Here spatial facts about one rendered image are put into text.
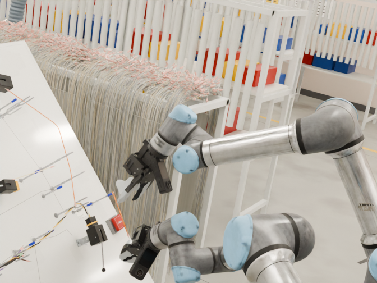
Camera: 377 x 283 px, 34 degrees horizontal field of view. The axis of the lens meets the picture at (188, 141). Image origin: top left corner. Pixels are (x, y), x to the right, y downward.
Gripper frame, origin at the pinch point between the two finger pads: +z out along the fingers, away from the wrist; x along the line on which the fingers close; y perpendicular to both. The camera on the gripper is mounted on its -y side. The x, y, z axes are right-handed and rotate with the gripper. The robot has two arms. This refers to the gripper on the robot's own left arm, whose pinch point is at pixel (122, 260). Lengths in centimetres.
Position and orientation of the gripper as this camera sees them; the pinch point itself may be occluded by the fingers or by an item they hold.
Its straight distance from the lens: 202.1
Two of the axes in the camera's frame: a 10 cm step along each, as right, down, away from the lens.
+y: 2.5, -7.5, 6.1
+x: -7.7, -5.3, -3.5
